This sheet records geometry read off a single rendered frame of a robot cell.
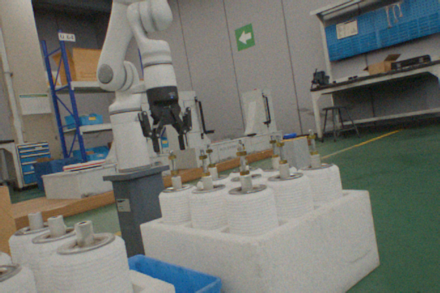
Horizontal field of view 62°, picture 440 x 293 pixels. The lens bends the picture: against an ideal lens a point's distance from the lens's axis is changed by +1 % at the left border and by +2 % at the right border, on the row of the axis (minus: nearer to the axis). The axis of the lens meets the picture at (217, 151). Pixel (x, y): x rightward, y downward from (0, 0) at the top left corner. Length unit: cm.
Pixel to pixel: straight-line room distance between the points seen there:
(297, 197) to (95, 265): 42
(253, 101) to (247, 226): 381
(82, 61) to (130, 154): 497
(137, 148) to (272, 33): 572
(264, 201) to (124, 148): 53
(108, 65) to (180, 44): 707
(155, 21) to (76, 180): 191
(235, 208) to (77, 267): 30
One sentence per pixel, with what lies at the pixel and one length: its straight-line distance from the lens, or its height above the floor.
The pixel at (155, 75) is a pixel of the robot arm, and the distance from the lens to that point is 86.
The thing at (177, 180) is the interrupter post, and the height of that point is 27.
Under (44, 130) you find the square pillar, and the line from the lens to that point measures 708.
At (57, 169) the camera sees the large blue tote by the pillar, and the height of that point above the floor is 25.
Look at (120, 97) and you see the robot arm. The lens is 115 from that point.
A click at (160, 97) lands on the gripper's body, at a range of 85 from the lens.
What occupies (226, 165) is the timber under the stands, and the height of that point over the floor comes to 4.
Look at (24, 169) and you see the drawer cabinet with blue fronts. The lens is 606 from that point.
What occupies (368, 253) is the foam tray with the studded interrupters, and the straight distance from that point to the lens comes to 92.
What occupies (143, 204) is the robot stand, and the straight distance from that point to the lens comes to 105.
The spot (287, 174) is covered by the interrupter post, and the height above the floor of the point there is 26.
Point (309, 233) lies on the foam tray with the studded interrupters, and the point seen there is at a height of 15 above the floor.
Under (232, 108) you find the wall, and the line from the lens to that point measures 715.
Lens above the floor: 37
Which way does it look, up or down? 3 degrees down
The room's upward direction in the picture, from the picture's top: 10 degrees counter-clockwise
